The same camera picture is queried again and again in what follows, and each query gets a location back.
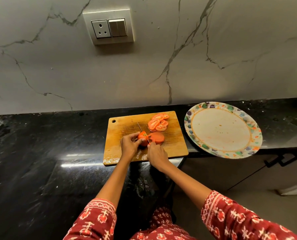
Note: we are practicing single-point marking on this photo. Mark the person's right hand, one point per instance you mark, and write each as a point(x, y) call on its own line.
point(158, 157)

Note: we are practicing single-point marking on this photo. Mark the person's left hand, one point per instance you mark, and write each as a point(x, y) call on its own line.
point(128, 148)

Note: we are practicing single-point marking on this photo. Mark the red tomato slice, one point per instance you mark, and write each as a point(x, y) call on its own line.
point(158, 138)

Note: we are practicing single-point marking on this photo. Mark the pile of tomato slices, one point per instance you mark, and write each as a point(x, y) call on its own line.
point(154, 123)

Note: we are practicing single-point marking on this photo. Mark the floral rimmed plate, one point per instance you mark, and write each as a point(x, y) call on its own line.
point(222, 131)

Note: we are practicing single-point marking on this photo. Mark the person's left forearm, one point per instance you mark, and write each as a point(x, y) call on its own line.
point(114, 183)

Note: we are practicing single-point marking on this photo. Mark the person's right forearm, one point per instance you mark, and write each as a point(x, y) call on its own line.
point(187, 186)

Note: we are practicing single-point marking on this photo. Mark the wooden cutting board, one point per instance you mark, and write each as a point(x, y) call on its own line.
point(117, 142)

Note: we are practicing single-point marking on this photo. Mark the brown lower cabinet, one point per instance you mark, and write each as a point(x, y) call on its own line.
point(226, 172)

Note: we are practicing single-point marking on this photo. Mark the red patterned tunic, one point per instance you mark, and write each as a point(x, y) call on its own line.
point(163, 227)

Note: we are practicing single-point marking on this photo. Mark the red patterned left sleeve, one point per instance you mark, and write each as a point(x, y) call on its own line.
point(93, 221)

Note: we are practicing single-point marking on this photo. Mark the red patterned sleeve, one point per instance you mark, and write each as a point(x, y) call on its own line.
point(93, 221)
point(238, 219)

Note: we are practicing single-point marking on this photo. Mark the red patterned right sleeve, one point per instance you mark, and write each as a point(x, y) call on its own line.
point(238, 219)

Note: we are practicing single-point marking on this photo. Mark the wall socket and switch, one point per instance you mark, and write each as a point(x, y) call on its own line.
point(108, 27)

